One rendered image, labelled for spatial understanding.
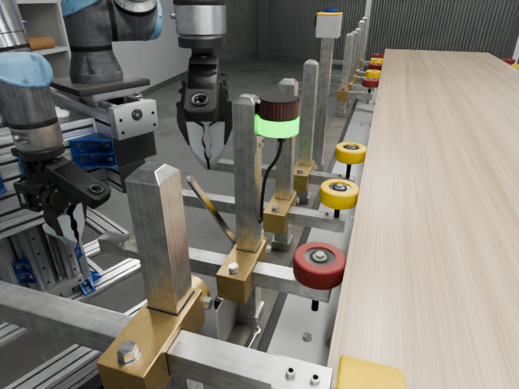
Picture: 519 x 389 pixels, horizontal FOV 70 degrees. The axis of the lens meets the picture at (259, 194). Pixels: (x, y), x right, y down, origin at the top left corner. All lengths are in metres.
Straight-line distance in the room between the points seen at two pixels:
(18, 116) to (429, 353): 0.67
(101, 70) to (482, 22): 6.52
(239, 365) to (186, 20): 0.45
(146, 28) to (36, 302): 0.91
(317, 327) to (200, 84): 0.57
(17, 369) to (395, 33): 7.22
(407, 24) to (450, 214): 6.88
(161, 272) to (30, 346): 1.21
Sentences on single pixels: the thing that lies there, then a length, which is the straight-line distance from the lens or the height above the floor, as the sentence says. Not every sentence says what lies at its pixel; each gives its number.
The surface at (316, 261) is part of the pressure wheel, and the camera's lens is 0.58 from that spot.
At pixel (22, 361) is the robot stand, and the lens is 1.53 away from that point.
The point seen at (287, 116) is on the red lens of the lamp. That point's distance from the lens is 0.51.
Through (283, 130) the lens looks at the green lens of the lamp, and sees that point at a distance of 0.52.
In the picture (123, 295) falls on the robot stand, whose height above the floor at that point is 0.21.
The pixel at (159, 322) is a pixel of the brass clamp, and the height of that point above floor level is 0.97.
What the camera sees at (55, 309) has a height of 0.96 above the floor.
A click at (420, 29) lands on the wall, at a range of 7.48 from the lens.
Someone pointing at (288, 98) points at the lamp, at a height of 1.13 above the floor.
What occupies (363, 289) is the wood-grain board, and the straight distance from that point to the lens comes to 0.55.
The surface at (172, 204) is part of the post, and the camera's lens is 0.34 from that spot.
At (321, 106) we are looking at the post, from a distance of 1.30.
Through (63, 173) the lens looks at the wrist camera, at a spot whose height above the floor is 0.99.
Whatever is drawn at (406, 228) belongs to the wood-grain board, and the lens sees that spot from 0.70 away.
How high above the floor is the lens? 1.26
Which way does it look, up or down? 28 degrees down
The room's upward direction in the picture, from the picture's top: straight up
